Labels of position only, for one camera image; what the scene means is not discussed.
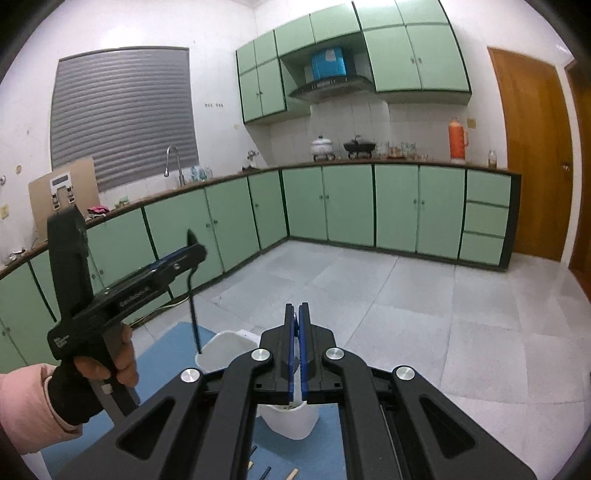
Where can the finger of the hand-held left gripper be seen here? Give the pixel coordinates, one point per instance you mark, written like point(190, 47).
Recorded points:
point(180, 265)

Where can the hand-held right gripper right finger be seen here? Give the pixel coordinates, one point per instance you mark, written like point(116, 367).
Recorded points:
point(303, 344)

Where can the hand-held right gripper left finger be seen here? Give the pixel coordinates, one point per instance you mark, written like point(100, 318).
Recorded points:
point(290, 344)

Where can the black chopstick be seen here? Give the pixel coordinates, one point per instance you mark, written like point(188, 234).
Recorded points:
point(194, 304)

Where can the white utensil holder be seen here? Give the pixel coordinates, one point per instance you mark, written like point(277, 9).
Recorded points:
point(221, 350)

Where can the person's left forearm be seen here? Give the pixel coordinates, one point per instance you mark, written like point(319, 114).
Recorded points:
point(27, 406)

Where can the person's left hand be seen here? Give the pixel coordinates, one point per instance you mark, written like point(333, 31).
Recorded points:
point(122, 364)

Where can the red cloth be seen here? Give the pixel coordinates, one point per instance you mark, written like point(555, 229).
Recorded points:
point(98, 211)

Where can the blue tablecloth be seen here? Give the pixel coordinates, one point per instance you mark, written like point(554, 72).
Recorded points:
point(164, 355)

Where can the bottles beside faucet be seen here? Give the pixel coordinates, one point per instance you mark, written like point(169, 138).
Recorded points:
point(199, 173)

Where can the metal kitchen faucet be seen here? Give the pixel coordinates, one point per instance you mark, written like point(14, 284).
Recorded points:
point(171, 154)

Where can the green lower cabinets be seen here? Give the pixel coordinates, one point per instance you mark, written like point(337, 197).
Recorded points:
point(351, 203)

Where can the grey window blind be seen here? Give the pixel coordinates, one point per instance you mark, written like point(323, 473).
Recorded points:
point(120, 115)

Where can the white cooking pot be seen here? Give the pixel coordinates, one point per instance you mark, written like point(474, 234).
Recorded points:
point(322, 146)

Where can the black wok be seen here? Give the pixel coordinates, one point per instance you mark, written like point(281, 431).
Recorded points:
point(358, 146)

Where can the group of glass cups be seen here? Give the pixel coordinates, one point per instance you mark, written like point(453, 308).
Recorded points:
point(401, 150)

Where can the green drawer unit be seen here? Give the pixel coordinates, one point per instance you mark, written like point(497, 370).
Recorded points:
point(485, 217)

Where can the black range hood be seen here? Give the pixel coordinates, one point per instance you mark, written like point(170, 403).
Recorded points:
point(330, 86)

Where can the blue box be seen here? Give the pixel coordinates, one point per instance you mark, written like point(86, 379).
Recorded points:
point(328, 62)

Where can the orange thermos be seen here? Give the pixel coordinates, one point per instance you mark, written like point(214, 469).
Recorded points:
point(457, 141)

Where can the glass jar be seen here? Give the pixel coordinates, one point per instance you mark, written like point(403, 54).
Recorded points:
point(492, 159)

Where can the wooden door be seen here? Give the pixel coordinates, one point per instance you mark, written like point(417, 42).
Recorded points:
point(582, 184)
point(531, 161)

